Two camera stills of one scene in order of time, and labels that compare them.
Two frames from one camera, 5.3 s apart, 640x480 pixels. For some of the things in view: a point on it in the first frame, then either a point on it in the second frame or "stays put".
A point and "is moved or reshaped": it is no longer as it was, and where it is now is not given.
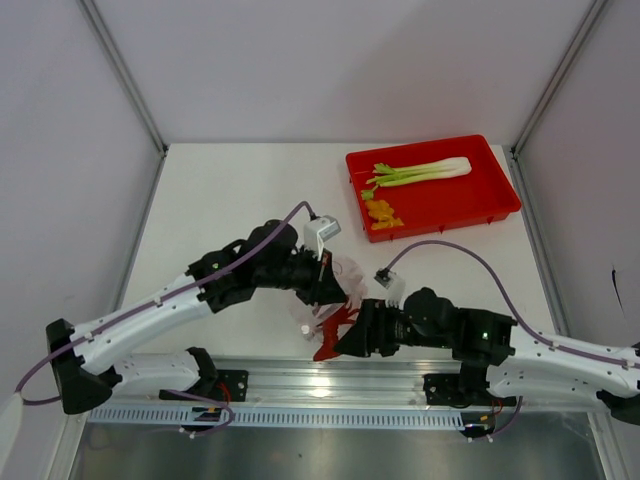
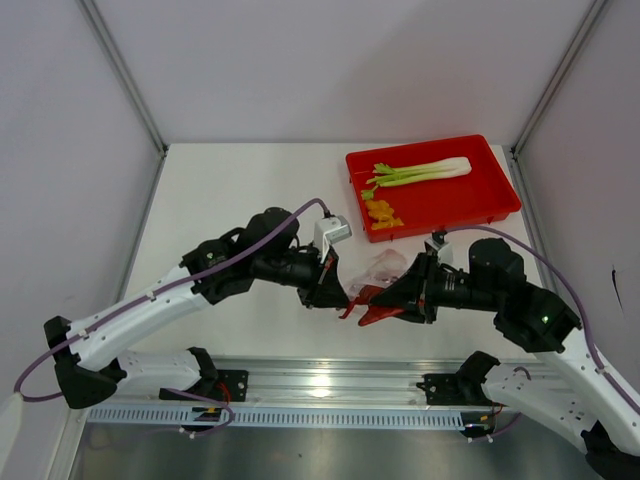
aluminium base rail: (318, 383) stays put
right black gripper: (369, 337) → (414, 291)
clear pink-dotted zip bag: (352, 283) is moved or reshaped
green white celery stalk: (386, 175) stays put
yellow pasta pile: (380, 210) stays put
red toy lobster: (330, 325) is moved or reshaped
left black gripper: (309, 294) stays put
